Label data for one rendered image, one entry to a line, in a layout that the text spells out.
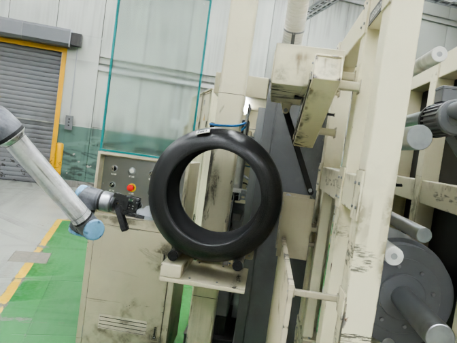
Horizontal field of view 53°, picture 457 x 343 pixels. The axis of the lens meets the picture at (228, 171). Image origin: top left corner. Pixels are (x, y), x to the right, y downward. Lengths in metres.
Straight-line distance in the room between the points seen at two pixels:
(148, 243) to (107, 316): 0.51
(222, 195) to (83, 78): 9.00
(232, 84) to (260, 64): 9.42
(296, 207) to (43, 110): 9.39
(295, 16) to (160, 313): 1.86
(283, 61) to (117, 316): 1.86
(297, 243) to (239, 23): 1.11
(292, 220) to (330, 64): 0.89
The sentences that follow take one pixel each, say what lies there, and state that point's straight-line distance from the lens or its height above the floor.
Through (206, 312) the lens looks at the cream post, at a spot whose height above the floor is 0.54.
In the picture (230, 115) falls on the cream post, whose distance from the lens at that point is 2.27.
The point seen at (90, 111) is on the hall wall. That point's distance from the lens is 11.01.
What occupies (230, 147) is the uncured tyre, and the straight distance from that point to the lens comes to 1.87.
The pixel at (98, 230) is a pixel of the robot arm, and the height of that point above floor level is 0.97.
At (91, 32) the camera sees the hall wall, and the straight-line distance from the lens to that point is 11.31.
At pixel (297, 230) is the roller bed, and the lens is 2.22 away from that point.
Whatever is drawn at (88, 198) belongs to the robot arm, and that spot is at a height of 1.08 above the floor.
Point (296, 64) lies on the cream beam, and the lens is 1.67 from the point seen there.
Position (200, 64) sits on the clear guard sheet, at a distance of 2.70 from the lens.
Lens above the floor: 1.39
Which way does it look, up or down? 3 degrees down
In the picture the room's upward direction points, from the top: 8 degrees clockwise
